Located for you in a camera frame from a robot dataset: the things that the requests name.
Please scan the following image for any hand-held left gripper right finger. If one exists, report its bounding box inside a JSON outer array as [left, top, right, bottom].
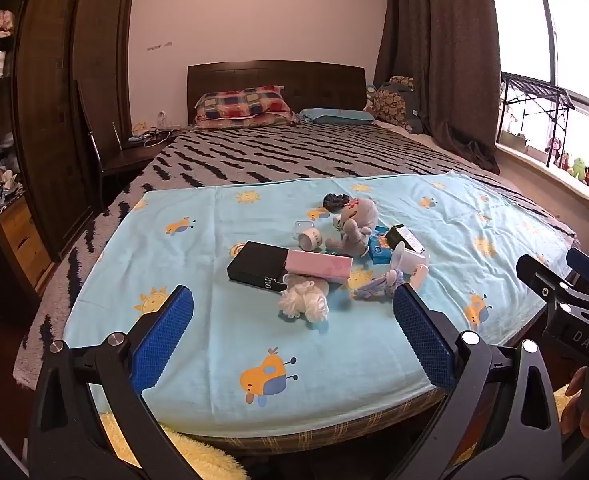
[[387, 282, 577, 480]]

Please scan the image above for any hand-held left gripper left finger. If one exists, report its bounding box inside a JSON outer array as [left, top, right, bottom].
[[27, 285, 210, 480]]

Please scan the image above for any purple fabric toy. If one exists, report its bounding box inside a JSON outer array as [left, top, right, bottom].
[[351, 269, 405, 302]]

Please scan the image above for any white plastic bottle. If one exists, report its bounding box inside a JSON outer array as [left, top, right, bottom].
[[389, 241, 431, 291]]

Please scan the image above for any blue wet wipes packet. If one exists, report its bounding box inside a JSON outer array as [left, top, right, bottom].
[[368, 232, 395, 264]]

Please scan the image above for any black box with white label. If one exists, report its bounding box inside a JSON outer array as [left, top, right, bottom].
[[384, 225, 425, 255]]

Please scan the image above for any white yarn plush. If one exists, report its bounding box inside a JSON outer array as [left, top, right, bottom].
[[278, 275, 331, 323]]

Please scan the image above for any pink box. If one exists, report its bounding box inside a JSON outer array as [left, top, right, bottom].
[[284, 249, 353, 285]]

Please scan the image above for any grey plush toy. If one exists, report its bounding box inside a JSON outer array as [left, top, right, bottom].
[[324, 197, 379, 258]]

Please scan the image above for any person's right hand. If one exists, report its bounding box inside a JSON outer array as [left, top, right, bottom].
[[559, 366, 589, 440]]

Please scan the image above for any light blue printed blanket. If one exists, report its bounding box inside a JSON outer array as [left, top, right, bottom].
[[62, 172, 577, 433]]

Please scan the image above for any brown monkey plush toy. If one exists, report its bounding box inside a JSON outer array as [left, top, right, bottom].
[[545, 137, 566, 168]]

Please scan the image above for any yellow fluffy mat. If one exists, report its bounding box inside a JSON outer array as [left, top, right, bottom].
[[97, 410, 249, 480]]

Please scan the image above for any small white jar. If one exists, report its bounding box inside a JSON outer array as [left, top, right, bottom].
[[298, 227, 323, 252]]

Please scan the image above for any dark wooden nightstand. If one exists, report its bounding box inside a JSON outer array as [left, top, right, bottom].
[[99, 127, 185, 177]]

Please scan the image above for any black metal rack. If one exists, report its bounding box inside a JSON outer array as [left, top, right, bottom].
[[497, 72, 576, 168]]

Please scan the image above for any grey zigzag bedspread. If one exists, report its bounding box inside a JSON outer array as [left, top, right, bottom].
[[13, 122, 580, 391]]

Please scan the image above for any brown patterned cushion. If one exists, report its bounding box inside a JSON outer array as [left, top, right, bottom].
[[367, 76, 416, 133]]

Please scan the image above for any window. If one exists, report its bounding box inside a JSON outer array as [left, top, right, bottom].
[[491, 0, 589, 111]]

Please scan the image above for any brown curtain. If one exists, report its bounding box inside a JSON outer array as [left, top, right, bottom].
[[374, 0, 502, 176]]

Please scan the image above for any teal pillow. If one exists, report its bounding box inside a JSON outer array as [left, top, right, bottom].
[[299, 107, 377, 126]]

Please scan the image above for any checkered red blue pillow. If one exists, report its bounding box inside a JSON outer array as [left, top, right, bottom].
[[194, 85, 300, 128]]

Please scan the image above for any dark wooden wardrobe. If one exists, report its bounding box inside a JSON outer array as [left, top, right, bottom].
[[0, 0, 148, 266]]

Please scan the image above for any dark wooden headboard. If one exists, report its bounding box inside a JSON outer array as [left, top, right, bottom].
[[187, 60, 367, 126]]

